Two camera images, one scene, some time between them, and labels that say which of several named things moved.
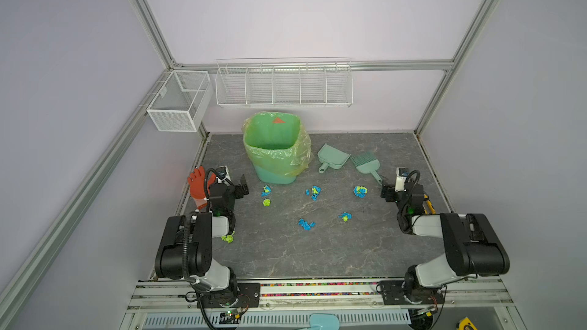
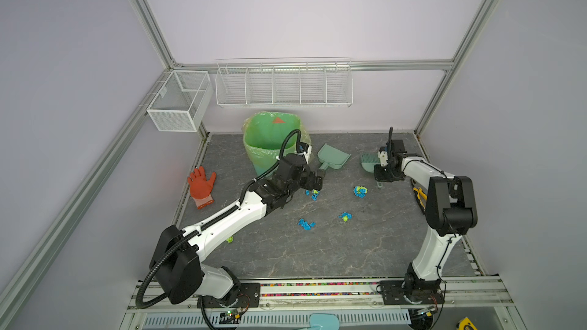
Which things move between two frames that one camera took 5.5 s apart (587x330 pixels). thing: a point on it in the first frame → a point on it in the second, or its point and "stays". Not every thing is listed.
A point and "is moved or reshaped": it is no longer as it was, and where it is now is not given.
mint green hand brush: x=368 y=163 is moved or reshaped
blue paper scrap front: x=305 y=224 stays
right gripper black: x=389 y=191 → x=378 y=176
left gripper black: x=237 y=189 → x=310 y=176
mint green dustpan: x=332 y=156 stays
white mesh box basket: x=183 y=101 stays
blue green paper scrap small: x=345 y=216 stays
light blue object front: x=323 y=321 stays
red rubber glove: x=197 y=182 stays
